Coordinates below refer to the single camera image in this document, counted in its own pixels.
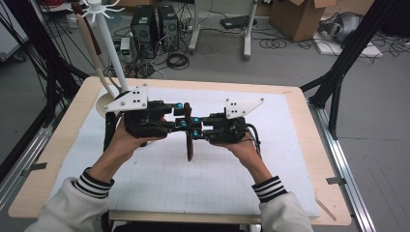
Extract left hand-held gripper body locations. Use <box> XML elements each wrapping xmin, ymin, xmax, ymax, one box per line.
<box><xmin>102</xmin><ymin>84</ymin><xmax>174</xmax><ymax>140</ymax></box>

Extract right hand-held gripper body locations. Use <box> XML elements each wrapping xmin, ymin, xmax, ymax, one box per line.
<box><xmin>202</xmin><ymin>97</ymin><xmax>266</xmax><ymax>145</ymax></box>

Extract brown wooden rice spoon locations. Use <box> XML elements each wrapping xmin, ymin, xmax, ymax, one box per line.
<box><xmin>183</xmin><ymin>101</ymin><xmax>195</xmax><ymax>162</ymax></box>

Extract white utensil rack stand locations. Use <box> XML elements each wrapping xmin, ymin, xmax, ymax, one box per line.
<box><xmin>78</xmin><ymin>0</ymin><xmax>132</xmax><ymax>95</ymax></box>

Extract light wooden spoon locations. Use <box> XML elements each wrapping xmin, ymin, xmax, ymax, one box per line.
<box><xmin>75</xmin><ymin>22</ymin><xmax>119</xmax><ymax>120</ymax></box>

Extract metal ladle with brown handle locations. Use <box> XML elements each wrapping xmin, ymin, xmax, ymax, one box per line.
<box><xmin>71</xmin><ymin>2</ymin><xmax>123</xmax><ymax>95</ymax></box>

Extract person's right hand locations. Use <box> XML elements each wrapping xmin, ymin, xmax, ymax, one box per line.
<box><xmin>211</xmin><ymin>130</ymin><xmax>266</xmax><ymax>177</ymax></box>

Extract person's left hand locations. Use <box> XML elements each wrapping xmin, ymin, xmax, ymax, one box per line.
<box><xmin>103</xmin><ymin>115</ymin><xmax>166</xmax><ymax>166</ymax></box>

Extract white grid mat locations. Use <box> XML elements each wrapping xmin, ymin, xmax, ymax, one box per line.
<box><xmin>47</xmin><ymin>85</ymin><xmax>320</xmax><ymax>218</ymax></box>

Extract white stand leg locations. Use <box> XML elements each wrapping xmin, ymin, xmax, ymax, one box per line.
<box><xmin>243</xmin><ymin>0</ymin><xmax>259</xmax><ymax>62</ymax></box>
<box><xmin>188</xmin><ymin>0</ymin><xmax>202</xmax><ymax>55</ymax></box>

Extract black computer tower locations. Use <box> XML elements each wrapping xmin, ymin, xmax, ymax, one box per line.
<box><xmin>130</xmin><ymin>4</ymin><xmax>160</xmax><ymax>60</ymax></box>
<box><xmin>157</xmin><ymin>4</ymin><xmax>180</xmax><ymax>52</ymax></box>

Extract white power adapter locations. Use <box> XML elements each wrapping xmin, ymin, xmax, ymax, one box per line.
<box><xmin>119</xmin><ymin>37</ymin><xmax>132</xmax><ymax>56</ymax></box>

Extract black flat device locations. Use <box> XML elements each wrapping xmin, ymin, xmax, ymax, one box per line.
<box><xmin>220</xmin><ymin>14</ymin><xmax>258</xmax><ymax>31</ymax></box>

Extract white box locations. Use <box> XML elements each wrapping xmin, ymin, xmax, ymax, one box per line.
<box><xmin>66</xmin><ymin>13</ymin><xmax>98</xmax><ymax>31</ymax></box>

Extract brown cardboard box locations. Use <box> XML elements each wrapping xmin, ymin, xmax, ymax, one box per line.
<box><xmin>269</xmin><ymin>0</ymin><xmax>337</xmax><ymax>43</ymax></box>

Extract white foam board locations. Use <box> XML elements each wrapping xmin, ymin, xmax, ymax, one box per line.
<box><xmin>312</xmin><ymin>32</ymin><xmax>384</xmax><ymax>59</ymax></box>

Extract grey white appliance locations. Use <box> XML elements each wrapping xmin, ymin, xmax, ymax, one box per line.
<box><xmin>317</xmin><ymin>12</ymin><xmax>364</xmax><ymax>44</ymax></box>

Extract grey cabinet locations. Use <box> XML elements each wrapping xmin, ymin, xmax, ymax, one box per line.
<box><xmin>0</xmin><ymin>0</ymin><xmax>29</xmax><ymax>62</ymax></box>

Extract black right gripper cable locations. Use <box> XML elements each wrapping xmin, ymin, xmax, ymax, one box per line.
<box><xmin>244</xmin><ymin>123</ymin><xmax>263</xmax><ymax>160</ymax></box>

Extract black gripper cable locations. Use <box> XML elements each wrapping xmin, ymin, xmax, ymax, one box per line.
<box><xmin>100</xmin><ymin>111</ymin><xmax>119</xmax><ymax>232</ymax></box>
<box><xmin>244</xmin><ymin>123</ymin><xmax>263</xmax><ymax>160</ymax></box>

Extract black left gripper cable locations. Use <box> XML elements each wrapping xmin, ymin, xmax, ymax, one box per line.
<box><xmin>100</xmin><ymin>111</ymin><xmax>119</xmax><ymax>232</ymax></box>

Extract coiled black cable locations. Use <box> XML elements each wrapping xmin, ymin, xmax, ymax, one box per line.
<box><xmin>165</xmin><ymin>52</ymin><xmax>190</xmax><ymax>71</ymax></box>

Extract grey metal bracket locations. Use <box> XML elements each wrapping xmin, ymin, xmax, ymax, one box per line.
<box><xmin>326</xmin><ymin>176</ymin><xmax>347</xmax><ymax>187</ymax></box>
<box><xmin>20</xmin><ymin>162</ymin><xmax>47</xmax><ymax>177</ymax></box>

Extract black metal frame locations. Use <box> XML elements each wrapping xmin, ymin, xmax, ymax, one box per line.
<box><xmin>299</xmin><ymin>0</ymin><xmax>399</xmax><ymax>141</ymax></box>
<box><xmin>0</xmin><ymin>0</ymin><xmax>90</xmax><ymax>177</ymax></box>

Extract aluminium rail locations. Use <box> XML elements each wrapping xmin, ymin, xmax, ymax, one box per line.
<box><xmin>0</xmin><ymin>109</ymin><xmax>62</xmax><ymax>212</ymax></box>
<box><xmin>308</xmin><ymin>102</ymin><xmax>376</xmax><ymax>232</ymax></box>

